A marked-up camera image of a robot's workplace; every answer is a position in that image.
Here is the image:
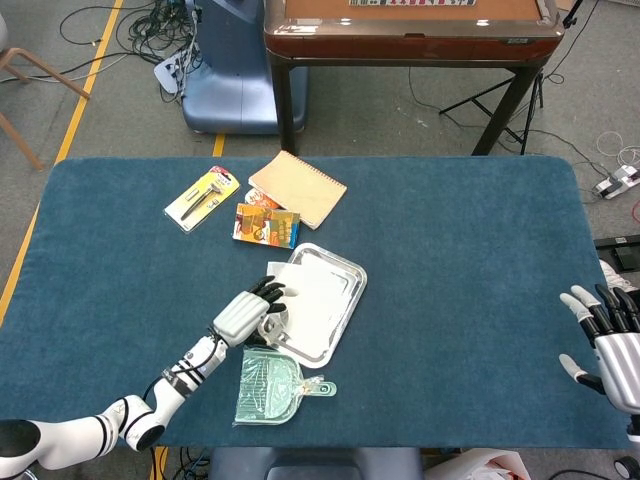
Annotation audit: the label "small orange packet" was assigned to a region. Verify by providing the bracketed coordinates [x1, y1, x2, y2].
[244, 187, 282, 210]

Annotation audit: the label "black tripod stand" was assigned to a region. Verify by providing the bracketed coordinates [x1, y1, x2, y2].
[439, 0, 586, 156]

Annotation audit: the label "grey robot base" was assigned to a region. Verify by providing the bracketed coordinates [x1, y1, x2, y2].
[208, 446, 424, 480]

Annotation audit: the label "white plastic bag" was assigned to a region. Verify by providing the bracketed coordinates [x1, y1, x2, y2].
[424, 448, 532, 480]

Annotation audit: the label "tangled floor cables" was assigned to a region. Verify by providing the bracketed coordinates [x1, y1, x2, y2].
[59, 0, 201, 104]

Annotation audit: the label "blue machine base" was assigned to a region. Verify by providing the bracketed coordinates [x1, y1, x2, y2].
[181, 0, 310, 136]

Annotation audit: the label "orange and blue cardboard box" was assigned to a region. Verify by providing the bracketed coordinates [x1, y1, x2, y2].
[231, 202, 302, 250]

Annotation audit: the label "razor in yellow blister pack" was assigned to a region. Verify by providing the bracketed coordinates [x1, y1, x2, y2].
[163, 165, 241, 234]

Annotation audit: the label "brown mahjong table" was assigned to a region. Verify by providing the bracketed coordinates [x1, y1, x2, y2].
[263, 0, 566, 157]

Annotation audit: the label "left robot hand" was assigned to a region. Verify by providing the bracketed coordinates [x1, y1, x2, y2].
[212, 275, 301, 349]

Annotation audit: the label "tan spiral notebook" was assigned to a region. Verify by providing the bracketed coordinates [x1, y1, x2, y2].
[248, 149, 349, 231]

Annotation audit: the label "white chair with wooden legs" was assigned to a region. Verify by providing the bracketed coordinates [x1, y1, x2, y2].
[0, 12, 91, 172]

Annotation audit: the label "blue table mat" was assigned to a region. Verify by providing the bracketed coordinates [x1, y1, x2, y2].
[0, 155, 632, 449]

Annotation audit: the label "silver metal tray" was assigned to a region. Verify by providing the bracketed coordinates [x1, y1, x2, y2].
[251, 242, 369, 370]

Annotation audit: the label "white paper sheet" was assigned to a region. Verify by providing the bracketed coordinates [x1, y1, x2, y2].
[266, 254, 351, 354]

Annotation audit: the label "green dustpan brush set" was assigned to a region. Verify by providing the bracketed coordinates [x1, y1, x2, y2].
[232, 347, 338, 428]

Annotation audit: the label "white power strip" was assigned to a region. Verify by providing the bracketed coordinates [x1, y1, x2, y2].
[592, 164, 640, 201]

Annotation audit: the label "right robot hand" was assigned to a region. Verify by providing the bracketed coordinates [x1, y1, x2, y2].
[558, 283, 640, 414]

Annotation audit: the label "white shoe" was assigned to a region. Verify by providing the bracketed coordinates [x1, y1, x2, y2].
[598, 259, 640, 301]

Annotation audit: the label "black foot pedal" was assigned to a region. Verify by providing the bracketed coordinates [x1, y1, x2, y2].
[593, 233, 640, 274]

